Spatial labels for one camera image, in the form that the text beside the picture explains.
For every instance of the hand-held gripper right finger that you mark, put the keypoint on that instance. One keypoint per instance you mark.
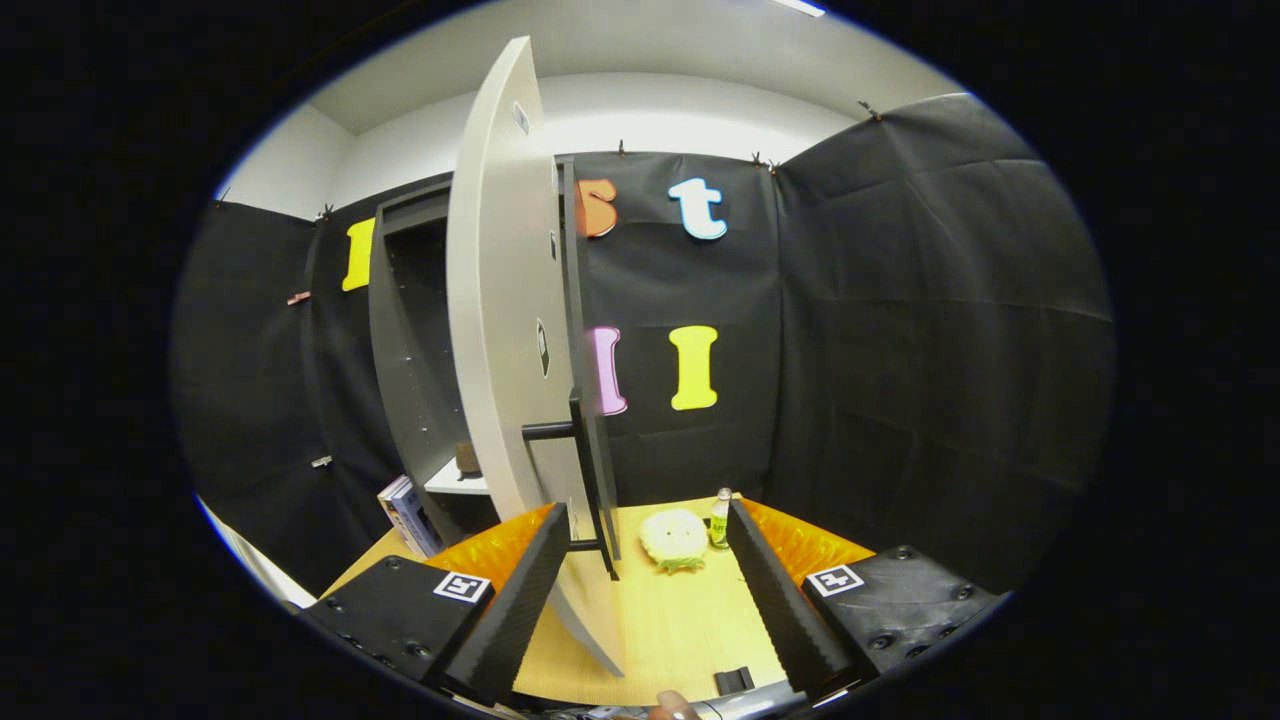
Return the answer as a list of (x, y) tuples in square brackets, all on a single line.
[(775, 600)]

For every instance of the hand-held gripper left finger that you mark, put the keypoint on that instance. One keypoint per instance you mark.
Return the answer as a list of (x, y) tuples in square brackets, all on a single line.
[(520, 605)]

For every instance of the brown fuzzy shoe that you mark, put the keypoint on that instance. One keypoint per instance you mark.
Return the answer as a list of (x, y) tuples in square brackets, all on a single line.
[(468, 458)]

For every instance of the grey shoe cabinet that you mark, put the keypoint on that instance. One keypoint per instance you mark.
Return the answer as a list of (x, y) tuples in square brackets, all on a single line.
[(400, 330)]

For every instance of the white cabinet shelf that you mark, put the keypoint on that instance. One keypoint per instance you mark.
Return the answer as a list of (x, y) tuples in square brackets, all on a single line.
[(455, 482)]

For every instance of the small black clip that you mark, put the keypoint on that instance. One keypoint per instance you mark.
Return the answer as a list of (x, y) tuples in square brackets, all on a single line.
[(733, 680)]

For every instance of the green drink bottle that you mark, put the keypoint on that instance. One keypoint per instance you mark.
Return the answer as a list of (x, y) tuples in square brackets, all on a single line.
[(720, 525)]

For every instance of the yellow round plush toy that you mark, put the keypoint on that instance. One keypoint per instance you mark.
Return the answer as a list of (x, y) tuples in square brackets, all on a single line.
[(675, 538)]

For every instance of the blue book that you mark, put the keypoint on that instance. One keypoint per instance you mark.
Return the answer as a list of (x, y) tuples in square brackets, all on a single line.
[(415, 520)]

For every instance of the black backdrop cloth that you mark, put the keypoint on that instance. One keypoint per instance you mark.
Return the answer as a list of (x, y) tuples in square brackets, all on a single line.
[(900, 350)]

